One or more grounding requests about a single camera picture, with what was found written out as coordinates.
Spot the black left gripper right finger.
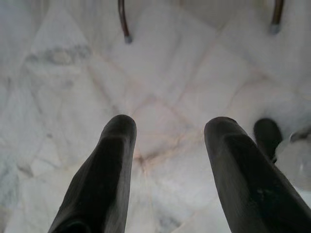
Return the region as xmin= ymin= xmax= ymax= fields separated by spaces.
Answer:
xmin=204 ymin=116 xmax=311 ymax=233

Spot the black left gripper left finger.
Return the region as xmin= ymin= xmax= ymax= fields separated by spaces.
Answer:
xmin=47 ymin=114 xmax=138 ymax=233

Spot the black robot foot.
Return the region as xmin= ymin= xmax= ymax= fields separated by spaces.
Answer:
xmin=253 ymin=118 xmax=284 ymax=163

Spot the silver robot leg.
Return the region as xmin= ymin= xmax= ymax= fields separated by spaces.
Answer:
xmin=276 ymin=126 xmax=311 ymax=191

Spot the brown chair leg grey cap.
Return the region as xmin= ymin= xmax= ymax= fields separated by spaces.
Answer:
xmin=269 ymin=0 xmax=285 ymax=35
xmin=118 ymin=0 xmax=134 ymax=45

